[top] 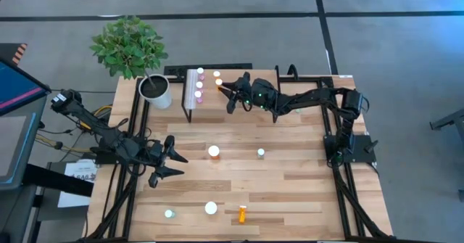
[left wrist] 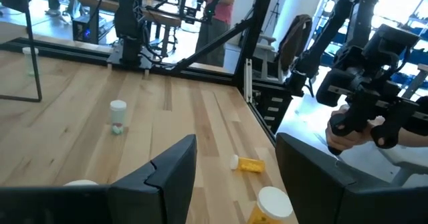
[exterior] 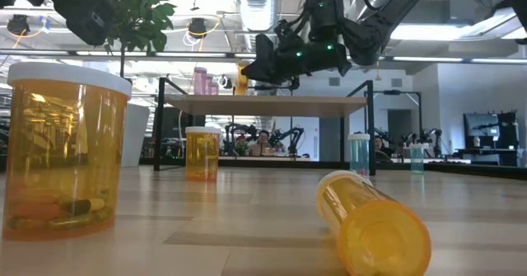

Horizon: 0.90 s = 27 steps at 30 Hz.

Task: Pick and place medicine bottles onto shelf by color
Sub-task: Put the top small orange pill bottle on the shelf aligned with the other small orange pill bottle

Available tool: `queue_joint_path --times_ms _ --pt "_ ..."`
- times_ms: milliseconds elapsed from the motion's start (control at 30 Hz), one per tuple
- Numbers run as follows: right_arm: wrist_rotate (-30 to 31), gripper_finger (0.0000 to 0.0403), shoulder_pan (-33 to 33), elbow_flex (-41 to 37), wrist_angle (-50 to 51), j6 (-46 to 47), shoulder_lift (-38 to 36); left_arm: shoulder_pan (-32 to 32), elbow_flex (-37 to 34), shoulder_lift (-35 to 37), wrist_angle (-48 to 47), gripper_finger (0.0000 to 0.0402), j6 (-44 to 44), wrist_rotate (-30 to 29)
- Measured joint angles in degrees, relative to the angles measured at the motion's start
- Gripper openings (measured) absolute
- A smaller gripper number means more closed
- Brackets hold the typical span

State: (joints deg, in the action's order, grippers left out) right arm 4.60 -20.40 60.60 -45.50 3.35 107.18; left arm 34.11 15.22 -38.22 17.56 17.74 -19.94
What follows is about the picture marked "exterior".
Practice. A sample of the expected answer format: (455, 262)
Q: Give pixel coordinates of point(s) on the large orange medicine bottle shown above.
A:
(202, 156)
(66, 152)

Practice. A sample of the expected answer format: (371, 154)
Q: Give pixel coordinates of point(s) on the green leafy artificial plant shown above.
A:
(140, 16)

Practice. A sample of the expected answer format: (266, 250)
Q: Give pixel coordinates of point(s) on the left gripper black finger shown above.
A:
(92, 18)

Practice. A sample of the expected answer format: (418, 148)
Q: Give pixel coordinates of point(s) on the black ceiling-mounted camera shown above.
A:
(18, 24)
(198, 26)

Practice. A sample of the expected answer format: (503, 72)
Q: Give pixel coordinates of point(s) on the green medicine bottle white cap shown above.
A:
(416, 160)
(359, 154)

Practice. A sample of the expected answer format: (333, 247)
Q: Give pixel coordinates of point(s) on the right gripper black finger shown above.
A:
(271, 68)

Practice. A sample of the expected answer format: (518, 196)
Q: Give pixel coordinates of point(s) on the background wooden table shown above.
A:
(263, 158)

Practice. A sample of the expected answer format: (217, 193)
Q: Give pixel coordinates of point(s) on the slim orange medicine bottle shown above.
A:
(372, 226)
(241, 84)

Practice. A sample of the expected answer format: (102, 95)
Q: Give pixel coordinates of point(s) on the black and yellow capsule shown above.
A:
(78, 207)

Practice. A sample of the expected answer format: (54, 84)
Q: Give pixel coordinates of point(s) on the background black robot arm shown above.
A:
(290, 138)
(239, 134)
(428, 138)

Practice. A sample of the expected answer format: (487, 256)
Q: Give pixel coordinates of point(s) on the black background monitor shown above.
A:
(481, 125)

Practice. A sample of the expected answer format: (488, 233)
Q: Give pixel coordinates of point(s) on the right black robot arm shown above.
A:
(370, 33)

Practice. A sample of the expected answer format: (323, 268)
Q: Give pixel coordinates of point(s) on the silver ventilation duct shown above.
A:
(258, 16)

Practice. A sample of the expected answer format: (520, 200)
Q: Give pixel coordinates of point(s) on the pink medicine bottle white cap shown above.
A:
(215, 89)
(209, 86)
(199, 82)

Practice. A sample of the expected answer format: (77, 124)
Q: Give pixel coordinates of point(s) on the wooden shelf black metal legs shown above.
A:
(267, 105)

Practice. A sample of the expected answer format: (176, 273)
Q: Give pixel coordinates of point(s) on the person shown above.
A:
(379, 142)
(262, 140)

